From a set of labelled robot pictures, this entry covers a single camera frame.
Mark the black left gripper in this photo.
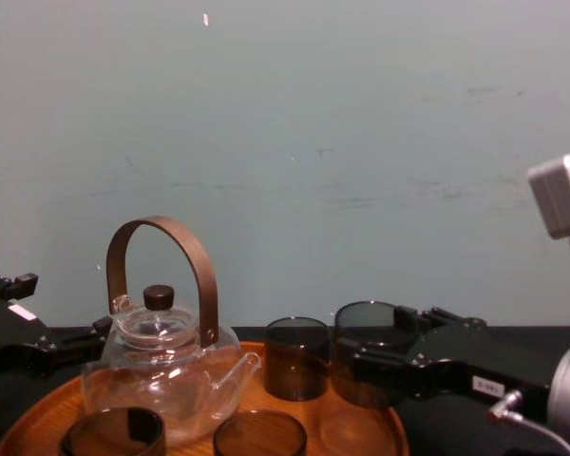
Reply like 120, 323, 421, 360
0, 272, 115, 382

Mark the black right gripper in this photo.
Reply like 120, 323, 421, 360
333, 305, 554, 423

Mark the smoked glass cup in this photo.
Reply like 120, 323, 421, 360
213, 408, 309, 456
333, 299, 422, 410
263, 316, 332, 402
58, 406, 168, 456

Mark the round wooden tray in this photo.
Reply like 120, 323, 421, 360
0, 340, 412, 456

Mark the glass teapot lid dark knob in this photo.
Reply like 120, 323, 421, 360
122, 283, 197, 344

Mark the thin dark cable silver plug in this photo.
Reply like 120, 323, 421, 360
485, 389, 570, 456

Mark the clear glass teapot brown handle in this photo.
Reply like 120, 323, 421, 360
81, 216, 263, 447

